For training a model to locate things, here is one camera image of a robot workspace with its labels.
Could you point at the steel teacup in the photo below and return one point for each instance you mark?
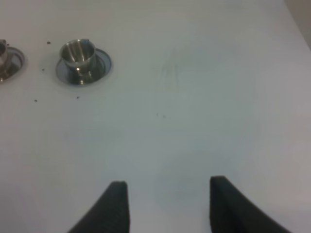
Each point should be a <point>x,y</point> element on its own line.
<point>3,54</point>
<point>79,55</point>

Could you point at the right steel cup saucer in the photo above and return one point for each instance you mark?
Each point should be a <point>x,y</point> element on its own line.
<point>99,72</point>

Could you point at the steel cup saucer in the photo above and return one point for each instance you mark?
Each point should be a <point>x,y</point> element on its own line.
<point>99,72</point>
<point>14,65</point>

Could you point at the right steel teacup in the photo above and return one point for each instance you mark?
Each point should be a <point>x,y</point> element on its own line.
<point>79,55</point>

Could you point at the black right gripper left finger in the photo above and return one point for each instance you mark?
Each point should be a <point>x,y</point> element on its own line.
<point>110,214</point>

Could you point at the left steel teacup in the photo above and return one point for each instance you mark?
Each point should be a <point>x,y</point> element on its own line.
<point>3,54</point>

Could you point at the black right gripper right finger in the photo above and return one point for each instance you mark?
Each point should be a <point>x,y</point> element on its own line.
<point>232,212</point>

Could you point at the left steel cup saucer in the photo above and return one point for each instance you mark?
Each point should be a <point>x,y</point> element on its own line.
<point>14,65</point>

